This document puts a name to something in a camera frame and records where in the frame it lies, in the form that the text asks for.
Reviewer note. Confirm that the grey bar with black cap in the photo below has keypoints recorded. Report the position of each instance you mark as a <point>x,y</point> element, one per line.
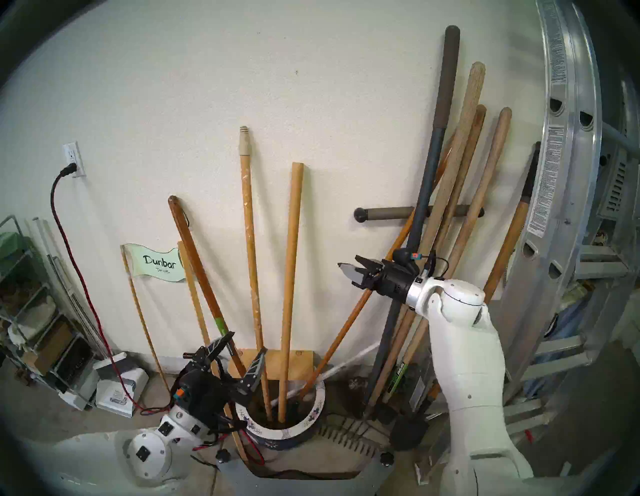
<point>385,213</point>

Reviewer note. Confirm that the grey vented appliance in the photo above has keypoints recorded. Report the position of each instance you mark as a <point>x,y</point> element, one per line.
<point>617,190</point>

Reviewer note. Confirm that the green Dunbar Drive sign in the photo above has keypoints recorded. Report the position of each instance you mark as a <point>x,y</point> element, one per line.
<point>157,262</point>

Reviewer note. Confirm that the paint-speckled pole with threaded tip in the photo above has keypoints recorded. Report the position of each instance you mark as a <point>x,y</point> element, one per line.
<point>250,240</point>

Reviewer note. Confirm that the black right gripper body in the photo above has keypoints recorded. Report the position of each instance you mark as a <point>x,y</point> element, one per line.
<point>395,282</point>

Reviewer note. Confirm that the white flowered ceramic pot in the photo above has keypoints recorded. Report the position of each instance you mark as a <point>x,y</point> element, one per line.
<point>295,435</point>

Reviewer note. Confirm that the black shovel blade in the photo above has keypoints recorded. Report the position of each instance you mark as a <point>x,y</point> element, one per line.
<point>407,432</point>

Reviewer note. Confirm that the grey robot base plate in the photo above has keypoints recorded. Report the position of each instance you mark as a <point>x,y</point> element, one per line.
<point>305,485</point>

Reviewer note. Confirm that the flat wooden slat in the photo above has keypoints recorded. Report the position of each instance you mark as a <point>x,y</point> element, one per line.
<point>196,295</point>

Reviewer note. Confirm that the white dustpan with brush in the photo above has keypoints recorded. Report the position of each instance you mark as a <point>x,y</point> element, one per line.
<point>117,390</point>

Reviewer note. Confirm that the aluminium extension ladder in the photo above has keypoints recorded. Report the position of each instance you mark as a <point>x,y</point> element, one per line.
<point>550,190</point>

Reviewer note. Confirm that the thin wooden stake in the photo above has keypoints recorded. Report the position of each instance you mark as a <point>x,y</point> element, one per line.
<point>145,320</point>

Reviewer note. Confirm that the metal rake head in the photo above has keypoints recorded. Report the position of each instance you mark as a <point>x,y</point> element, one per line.
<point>350,440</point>

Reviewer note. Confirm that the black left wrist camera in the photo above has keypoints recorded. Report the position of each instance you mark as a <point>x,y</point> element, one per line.
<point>181,392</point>

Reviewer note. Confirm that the green checked cloth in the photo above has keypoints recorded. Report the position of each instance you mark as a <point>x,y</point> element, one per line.
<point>12,250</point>

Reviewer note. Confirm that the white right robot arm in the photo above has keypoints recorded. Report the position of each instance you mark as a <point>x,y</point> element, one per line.
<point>470,360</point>

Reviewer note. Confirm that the blue cloth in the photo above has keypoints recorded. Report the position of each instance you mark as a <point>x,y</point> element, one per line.
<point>560,325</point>

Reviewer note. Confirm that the white wall outlet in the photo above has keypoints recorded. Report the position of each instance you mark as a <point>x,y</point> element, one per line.
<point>72,152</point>

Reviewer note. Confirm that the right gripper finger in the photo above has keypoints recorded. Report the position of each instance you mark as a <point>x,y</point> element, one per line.
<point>369,263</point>
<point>352,275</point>

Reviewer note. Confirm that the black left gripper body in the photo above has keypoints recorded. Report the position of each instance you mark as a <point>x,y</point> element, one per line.
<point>205,390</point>

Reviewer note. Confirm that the black star knob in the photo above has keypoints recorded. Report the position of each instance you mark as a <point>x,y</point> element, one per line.
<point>386,459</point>
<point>222,456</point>

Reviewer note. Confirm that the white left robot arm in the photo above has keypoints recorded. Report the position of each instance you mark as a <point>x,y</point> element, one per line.
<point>125,460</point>

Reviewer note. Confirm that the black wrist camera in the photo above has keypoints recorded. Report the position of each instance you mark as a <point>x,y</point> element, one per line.
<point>402,256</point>
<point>181,392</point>

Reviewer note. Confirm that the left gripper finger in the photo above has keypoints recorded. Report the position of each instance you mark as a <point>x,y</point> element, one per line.
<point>255,372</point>
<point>220,345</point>

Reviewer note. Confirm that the white plastic pipe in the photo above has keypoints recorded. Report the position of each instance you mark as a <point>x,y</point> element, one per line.
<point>355,359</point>

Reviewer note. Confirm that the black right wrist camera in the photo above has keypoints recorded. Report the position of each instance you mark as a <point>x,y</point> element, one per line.
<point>402,256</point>

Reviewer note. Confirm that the plain thick wooden dowel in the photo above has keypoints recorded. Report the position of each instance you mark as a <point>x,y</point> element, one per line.
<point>290,260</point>

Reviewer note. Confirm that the plywood board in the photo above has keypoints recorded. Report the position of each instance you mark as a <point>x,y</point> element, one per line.
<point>300,365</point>

